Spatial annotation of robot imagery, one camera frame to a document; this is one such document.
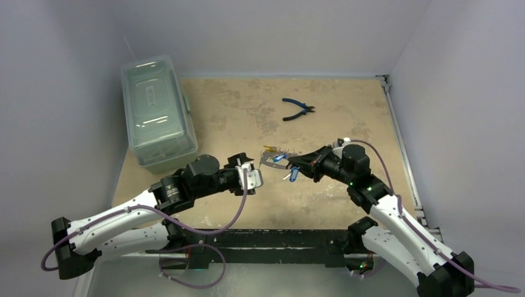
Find metal keyring plate with keys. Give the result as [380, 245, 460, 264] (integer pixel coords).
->
[259, 145, 300, 183]

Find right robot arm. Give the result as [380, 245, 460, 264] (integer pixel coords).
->
[288, 140, 475, 296]

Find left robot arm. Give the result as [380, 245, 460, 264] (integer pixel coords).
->
[41, 153, 263, 280]

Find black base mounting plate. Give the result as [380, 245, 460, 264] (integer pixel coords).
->
[159, 229, 368, 269]

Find translucent plastic storage box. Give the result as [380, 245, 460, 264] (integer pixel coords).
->
[121, 55, 198, 174]

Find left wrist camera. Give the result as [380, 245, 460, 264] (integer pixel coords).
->
[235, 161, 264, 192]

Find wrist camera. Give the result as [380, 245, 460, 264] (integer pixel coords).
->
[235, 161, 264, 192]
[332, 137, 351, 150]

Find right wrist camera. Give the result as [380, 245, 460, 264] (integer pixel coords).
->
[332, 137, 351, 150]

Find blue handled pliers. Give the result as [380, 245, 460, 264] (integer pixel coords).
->
[282, 97, 316, 122]

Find right side aluminium rail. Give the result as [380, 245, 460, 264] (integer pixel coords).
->
[375, 75, 425, 219]

